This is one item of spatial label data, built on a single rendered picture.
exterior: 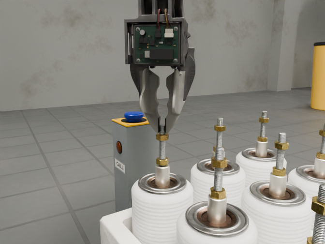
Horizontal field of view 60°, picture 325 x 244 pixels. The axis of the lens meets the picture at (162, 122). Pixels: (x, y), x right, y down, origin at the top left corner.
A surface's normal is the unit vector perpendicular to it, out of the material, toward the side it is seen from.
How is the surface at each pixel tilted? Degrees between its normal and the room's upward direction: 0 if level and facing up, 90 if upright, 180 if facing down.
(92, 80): 90
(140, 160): 90
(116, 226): 0
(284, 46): 90
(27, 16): 90
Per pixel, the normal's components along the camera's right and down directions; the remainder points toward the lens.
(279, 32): -0.87, 0.11
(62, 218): 0.00, -0.98
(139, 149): 0.55, 0.18
